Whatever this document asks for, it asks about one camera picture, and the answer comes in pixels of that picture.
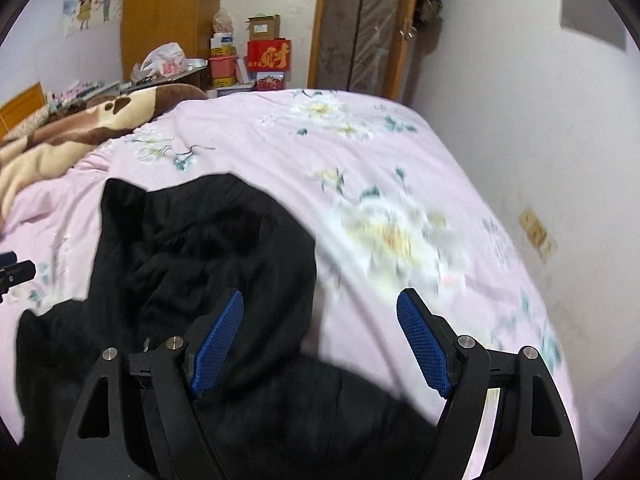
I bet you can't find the large red gift box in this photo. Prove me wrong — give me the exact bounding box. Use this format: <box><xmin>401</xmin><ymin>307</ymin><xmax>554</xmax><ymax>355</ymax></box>
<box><xmin>246</xmin><ymin>38</ymin><xmax>293</xmax><ymax>74</ymax></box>

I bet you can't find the pink floral bedsheet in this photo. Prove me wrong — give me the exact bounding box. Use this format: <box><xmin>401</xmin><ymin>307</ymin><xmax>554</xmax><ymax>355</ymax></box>
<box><xmin>0</xmin><ymin>89</ymin><xmax>576</xmax><ymax>480</ymax></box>

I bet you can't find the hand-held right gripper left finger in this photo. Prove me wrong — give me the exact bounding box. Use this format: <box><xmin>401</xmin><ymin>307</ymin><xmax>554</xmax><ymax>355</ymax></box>
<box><xmin>56</xmin><ymin>287</ymin><xmax>245</xmax><ymax>480</ymax></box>

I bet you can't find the wooden headboard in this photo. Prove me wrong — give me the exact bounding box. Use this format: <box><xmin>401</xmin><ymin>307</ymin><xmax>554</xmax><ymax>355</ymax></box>
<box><xmin>0</xmin><ymin>82</ymin><xmax>45</xmax><ymax>141</ymax></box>

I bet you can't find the patterned pillow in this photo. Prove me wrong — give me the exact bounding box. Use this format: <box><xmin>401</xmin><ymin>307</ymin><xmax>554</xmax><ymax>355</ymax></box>
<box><xmin>47</xmin><ymin>79</ymin><xmax>123</xmax><ymax>108</ymax></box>

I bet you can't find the clear plastic bag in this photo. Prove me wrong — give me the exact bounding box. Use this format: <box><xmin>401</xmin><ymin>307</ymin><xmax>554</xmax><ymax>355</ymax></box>
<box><xmin>212</xmin><ymin>8</ymin><xmax>235</xmax><ymax>36</ymax></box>

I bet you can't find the white plastic bag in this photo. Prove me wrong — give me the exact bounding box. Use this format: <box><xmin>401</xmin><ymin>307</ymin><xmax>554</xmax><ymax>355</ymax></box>
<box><xmin>131</xmin><ymin>42</ymin><xmax>190</xmax><ymax>83</ymax></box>

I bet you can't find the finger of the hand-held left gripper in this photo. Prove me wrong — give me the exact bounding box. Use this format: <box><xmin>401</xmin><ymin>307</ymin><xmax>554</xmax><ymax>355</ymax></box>
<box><xmin>0</xmin><ymin>252</ymin><xmax>37</xmax><ymax>303</ymax></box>

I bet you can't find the wooden wardrobe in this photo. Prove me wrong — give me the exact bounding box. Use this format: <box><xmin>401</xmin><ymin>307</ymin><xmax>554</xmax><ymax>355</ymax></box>
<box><xmin>120</xmin><ymin>0</ymin><xmax>224</xmax><ymax>81</ymax></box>

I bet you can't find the pink round container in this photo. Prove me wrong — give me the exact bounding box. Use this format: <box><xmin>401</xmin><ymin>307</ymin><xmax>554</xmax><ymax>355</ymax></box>
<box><xmin>208</xmin><ymin>56</ymin><xmax>238</xmax><ymax>80</ymax></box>

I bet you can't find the small red box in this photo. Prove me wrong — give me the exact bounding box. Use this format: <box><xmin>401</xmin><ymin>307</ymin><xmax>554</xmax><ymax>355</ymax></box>
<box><xmin>256</xmin><ymin>72</ymin><xmax>287</xmax><ymax>92</ymax></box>

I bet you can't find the brown and cream blanket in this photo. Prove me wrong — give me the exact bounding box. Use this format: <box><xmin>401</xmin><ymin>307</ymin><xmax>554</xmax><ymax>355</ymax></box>
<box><xmin>0</xmin><ymin>82</ymin><xmax>208</xmax><ymax>221</ymax></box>

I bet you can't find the beige wall socket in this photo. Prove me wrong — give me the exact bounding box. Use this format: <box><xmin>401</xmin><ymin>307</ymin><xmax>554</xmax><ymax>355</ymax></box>
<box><xmin>519</xmin><ymin>207</ymin><xmax>558</xmax><ymax>261</ymax></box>

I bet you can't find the cardboard box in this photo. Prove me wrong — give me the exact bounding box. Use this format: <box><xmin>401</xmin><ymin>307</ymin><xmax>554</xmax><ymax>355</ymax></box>
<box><xmin>245</xmin><ymin>15</ymin><xmax>282</xmax><ymax>42</ymax></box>

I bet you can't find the wooden framed grey door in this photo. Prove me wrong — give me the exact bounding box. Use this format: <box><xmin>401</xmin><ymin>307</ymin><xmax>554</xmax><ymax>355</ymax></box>
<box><xmin>307</xmin><ymin>0</ymin><xmax>426</xmax><ymax>101</ymax></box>

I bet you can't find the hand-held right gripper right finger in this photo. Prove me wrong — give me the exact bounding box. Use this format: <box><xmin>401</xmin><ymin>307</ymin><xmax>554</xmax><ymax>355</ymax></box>
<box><xmin>396</xmin><ymin>287</ymin><xmax>585</xmax><ymax>480</ymax></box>

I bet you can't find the black puffer jacket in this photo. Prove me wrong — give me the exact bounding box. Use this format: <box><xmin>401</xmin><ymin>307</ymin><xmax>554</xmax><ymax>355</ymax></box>
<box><xmin>14</xmin><ymin>172</ymin><xmax>441</xmax><ymax>480</ymax></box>

